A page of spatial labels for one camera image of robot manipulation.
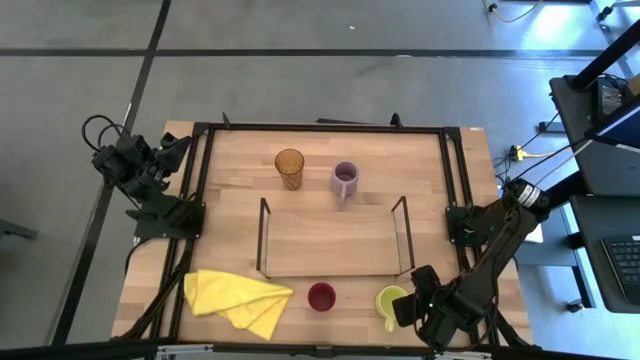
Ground grey desk with keyboard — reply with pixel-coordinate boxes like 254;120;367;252
568;193;640;315

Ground black cable bundle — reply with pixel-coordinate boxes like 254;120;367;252
119;238;194;341

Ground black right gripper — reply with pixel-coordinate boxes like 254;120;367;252
391;264;469;352

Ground grey furniture foot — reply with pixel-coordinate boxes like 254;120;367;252
0;217;40;242

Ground grey side desk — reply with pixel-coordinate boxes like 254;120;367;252
548;73;640;197

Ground black keyboard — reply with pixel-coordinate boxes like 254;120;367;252
601;233;640;307

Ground black electronic box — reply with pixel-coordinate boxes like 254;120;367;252
591;75;629;124

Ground white metal stand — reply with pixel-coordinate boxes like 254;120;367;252
588;0;640;79

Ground purple ribbed mug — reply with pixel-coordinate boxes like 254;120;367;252
330;160;361;206

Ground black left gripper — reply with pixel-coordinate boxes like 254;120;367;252
148;131;194;175

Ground black arm cable loops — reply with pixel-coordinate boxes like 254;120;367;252
81;114;132;153

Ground yellow-green plastic mug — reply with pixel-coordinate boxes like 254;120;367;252
374;284;409;333

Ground dark red plastic cup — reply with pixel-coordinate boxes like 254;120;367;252
306;281;338;313

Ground black slanted rig post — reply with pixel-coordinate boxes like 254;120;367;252
571;18;640;92

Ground amber ribbed glass tumbler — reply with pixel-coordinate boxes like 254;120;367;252
273;148;306;192

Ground yellow microfibre cloth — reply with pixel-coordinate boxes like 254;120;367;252
183;268;295;342

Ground black metal table frame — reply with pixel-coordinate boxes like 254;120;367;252
147;111;534;351

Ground orange floor cable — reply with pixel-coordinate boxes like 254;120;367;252
481;0;545;25

